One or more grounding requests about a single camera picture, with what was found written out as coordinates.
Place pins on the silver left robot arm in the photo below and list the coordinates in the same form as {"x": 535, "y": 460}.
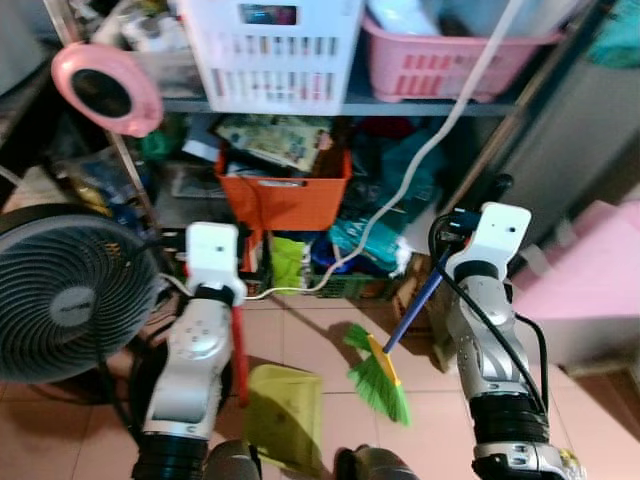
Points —
{"x": 192, "y": 350}

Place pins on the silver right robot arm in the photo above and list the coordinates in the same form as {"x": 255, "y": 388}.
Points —
{"x": 490, "y": 340}

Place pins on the black floor fan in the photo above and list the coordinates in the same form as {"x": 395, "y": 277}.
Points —
{"x": 70, "y": 290}

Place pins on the blue-green cloth pile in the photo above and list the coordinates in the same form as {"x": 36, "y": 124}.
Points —
{"x": 395, "y": 190}

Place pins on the grey metal shelf rack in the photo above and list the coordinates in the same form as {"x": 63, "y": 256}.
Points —
{"x": 430, "y": 106}

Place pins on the green plastic crate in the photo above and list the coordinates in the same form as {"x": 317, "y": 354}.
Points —
{"x": 350, "y": 286}

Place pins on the pink covered box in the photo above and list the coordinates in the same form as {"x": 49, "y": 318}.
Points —
{"x": 585, "y": 280}

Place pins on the grey cabinet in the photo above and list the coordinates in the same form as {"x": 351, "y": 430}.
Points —
{"x": 575, "y": 140}

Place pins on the pink plastic basket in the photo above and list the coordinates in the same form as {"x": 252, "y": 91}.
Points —
{"x": 440, "y": 70}

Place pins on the lime green bag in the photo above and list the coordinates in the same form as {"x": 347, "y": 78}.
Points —
{"x": 287, "y": 262}

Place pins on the orange plastic basket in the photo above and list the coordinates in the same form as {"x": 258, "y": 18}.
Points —
{"x": 285, "y": 200}

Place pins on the printed paper pack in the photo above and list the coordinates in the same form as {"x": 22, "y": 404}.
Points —
{"x": 270, "y": 140}

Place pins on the teal cloth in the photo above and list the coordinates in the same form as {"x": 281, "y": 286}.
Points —
{"x": 620, "y": 40}

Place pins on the white plastic laundry basket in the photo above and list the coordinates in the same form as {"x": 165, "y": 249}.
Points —
{"x": 270, "y": 75}

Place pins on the grey robot right leg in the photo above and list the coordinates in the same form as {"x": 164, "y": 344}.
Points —
{"x": 378, "y": 465}

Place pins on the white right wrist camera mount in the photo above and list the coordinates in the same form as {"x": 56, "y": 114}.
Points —
{"x": 495, "y": 235}

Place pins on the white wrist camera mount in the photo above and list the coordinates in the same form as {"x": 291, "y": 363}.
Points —
{"x": 495, "y": 235}
{"x": 212, "y": 252}

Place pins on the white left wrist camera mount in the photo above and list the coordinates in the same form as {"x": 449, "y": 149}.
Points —
{"x": 212, "y": 252}

